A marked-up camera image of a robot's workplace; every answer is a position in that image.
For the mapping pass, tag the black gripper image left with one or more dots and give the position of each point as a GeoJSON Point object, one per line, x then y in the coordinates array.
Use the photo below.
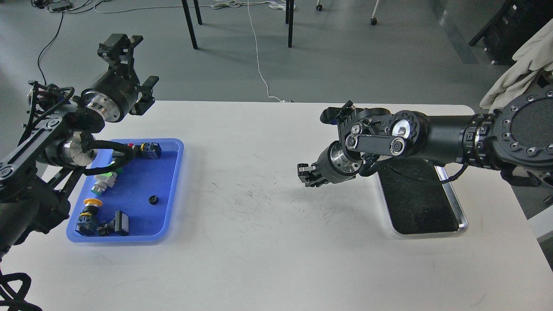
{"type": "Point", "coordinates": [115, 93]}

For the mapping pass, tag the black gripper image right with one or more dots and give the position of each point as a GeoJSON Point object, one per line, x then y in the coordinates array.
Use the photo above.
{"type": "Point", "coordinates": [332, 166]}

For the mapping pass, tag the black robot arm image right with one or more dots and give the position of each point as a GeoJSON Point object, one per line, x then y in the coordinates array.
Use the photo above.
{"type": "Point", "coordinates": [515, 140]}

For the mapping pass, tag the silver metal tray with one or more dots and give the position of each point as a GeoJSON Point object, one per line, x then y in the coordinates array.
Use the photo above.
{"type": "Point", "coordinates": [419, 202]}

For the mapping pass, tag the blue plastic tray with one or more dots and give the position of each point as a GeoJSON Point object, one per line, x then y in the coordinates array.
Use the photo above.
{"type": "Point", "coordinates": [140, 179]}

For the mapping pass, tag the red emergency push button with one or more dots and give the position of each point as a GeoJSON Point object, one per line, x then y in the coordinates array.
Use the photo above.
{"type": "Point", "coordinates": [152, 150]}

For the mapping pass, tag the black table leg left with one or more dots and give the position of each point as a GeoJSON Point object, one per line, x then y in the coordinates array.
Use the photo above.
{"type": "Point", "coordinates": [188, 19]}

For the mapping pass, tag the black table leg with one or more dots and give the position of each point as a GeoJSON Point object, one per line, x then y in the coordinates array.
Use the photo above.
{"type": "Point", "coordinates": [289, 19]}
{"type": "Point", "coordinates": [188, 19]}

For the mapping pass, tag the black square push button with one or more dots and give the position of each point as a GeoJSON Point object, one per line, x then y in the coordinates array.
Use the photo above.
{"type": "Point", "coordinates": [119, 225]}

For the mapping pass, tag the black table leg right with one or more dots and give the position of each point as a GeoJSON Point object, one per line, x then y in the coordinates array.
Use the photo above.
{"type": "Point", "coordinates": [289, 19]}

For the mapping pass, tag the beige cloth on chair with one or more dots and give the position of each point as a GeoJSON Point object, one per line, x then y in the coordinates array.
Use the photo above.
{"type": "Point", "coordinates": [534, 55]}

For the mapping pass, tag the black cabinet top right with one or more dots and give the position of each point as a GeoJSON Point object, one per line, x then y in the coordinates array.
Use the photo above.
{"type": "Point", "coordinates": [513, 25]}

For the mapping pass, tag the green push button switch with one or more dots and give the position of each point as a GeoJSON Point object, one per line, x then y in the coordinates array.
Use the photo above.
{"type": "Point", "coordinates": [105, 181]}

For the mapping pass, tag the yellow push button switch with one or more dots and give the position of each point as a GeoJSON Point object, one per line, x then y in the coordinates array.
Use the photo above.
{"type": "Point", "coordinates": [87, 223]}

